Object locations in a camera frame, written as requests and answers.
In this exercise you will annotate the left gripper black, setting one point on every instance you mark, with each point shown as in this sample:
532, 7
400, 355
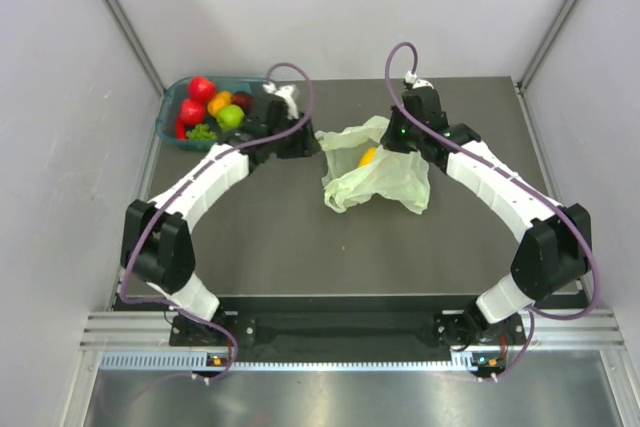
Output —
303, 144

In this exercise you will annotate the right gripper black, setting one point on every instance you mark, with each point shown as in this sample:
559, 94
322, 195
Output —
389, 140

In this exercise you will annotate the yellow fake mango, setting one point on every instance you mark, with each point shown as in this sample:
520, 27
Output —
367, 157

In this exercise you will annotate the light green plastic bag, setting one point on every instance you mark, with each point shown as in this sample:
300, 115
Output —
393, 176

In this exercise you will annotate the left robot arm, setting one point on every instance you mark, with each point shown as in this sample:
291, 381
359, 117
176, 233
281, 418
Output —
157, 245

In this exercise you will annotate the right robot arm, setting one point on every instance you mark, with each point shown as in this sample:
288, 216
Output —
554, 240

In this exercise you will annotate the dark red fake fruit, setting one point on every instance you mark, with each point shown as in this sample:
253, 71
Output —
242, 99

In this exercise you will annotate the green fake apple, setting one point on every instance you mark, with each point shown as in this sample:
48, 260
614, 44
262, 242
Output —
230, 117

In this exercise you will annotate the orange fake fruit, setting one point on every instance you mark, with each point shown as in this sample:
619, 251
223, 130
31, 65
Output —
219, 101

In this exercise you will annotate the green fake grapes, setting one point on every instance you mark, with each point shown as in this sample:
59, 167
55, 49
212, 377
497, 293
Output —
202, 132

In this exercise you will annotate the upper red fake apple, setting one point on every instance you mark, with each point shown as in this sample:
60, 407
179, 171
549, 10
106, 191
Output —
201, 89

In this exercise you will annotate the red fake chili pepper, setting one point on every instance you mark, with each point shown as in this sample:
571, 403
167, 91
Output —
180, 130

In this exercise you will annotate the teal plastic basket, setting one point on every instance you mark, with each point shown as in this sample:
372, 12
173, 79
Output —
170, 107

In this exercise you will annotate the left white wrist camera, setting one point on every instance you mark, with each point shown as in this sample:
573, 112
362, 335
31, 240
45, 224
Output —
289, 93

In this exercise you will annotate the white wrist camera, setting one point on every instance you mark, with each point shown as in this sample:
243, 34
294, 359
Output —
413, 81
289, 93

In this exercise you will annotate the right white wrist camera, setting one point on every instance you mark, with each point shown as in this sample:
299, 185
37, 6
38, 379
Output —
413, 81

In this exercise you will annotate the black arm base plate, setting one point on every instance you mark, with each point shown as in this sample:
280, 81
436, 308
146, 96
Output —
433, 329

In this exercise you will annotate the aluminium frame rail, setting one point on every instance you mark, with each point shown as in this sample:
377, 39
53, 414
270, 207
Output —
127, 330

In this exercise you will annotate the grey slotted cable duct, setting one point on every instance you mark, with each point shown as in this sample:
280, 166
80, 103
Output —
208, 362

